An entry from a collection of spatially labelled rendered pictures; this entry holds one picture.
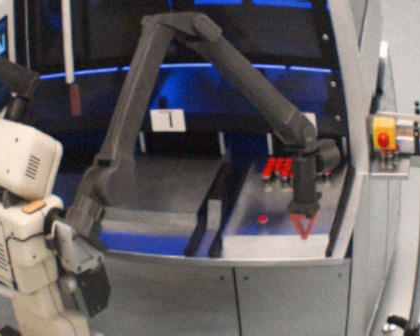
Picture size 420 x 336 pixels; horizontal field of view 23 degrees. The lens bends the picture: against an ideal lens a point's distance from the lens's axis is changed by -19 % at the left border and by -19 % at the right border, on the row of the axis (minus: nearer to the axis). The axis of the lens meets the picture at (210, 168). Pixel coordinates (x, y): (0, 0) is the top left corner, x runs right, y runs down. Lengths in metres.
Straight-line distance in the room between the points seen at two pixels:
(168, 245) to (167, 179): 0.31
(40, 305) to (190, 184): 0.75
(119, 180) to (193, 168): 0.82
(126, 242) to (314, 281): 0.63
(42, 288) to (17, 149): 0.36
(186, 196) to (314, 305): 0.56
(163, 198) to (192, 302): 0.47
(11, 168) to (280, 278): 1.17
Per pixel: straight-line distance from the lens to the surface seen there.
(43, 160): 2.33
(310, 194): 2.62
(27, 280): 2.40
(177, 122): 3.03
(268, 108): 2.53
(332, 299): 3.24
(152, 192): 3.01
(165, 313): 3.40
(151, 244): 2.80
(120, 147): 2.31
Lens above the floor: 2.36
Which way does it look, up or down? 29 degrees down
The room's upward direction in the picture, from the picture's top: 8 degrees counter-clockwise
